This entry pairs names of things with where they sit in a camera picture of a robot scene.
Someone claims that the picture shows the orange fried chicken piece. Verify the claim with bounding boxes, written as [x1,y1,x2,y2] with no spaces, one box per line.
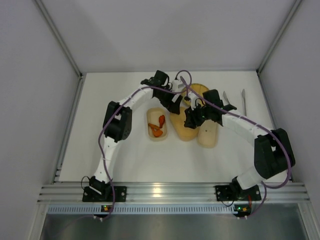
[148,123,163,138]

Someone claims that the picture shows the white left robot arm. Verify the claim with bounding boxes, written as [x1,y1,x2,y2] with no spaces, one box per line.
[89,70,185,198]

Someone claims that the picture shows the slotted cable duct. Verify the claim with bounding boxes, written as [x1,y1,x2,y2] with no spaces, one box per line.
[47,203,236,215]

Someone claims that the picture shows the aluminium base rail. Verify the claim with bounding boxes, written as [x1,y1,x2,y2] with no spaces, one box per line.
[37,182,311,204]

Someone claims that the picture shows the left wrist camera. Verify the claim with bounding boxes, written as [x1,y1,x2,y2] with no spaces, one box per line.
[170,79,186,94]

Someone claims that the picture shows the aluminium frame post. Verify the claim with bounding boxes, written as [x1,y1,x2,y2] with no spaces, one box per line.
[32,0,84,78]
[256,0,304,76]

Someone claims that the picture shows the left aluminium frame post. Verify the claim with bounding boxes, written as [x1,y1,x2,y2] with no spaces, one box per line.
[32,0,84,78]

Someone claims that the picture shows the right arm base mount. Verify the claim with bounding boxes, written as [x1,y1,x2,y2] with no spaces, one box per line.
[214,177,262,202]

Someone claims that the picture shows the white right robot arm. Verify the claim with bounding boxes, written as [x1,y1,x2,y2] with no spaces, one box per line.
[184,88,296,191]

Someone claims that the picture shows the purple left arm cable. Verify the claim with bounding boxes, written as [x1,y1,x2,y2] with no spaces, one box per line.
[96,69,193,221]

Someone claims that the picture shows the beige lunch box container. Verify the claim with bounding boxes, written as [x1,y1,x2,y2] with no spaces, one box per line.
[146,107,168,142]

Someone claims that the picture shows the orange lunch box lid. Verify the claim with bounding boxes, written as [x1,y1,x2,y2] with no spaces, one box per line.
[169,106,199,142]

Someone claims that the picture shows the metal serving tongs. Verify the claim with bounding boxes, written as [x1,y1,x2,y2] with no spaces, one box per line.
[222,89,248,116]

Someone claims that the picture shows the round woven bamboo tray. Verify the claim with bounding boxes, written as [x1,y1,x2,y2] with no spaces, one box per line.
[181,83,209,98]

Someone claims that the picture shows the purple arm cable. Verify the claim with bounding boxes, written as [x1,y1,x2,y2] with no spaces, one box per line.
[96,69,193,221]
[179,76,293,221]

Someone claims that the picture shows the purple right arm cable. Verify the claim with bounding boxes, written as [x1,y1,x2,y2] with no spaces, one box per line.
[179,76,293,221]

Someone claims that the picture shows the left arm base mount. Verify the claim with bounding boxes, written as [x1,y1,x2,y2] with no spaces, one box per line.
[82,176,127,203]

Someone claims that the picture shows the orange lunch box container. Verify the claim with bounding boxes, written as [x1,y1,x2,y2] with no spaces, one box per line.
[175,125,199,142]

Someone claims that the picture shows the beige lunch box lid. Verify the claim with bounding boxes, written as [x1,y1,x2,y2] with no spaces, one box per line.
[197,120,218,149]

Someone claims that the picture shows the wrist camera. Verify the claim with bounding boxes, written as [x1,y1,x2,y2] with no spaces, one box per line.
[184,91,199,110]
[170,79,186,94]

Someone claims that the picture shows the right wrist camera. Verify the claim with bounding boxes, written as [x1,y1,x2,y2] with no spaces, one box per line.
[184,91,199,110]

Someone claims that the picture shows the red fried chicken drumstick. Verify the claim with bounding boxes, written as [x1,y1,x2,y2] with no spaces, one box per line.
[158,115,166,129]

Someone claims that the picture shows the right aluminium frame post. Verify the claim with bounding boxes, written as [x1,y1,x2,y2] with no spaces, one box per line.
[256,0,304,76]

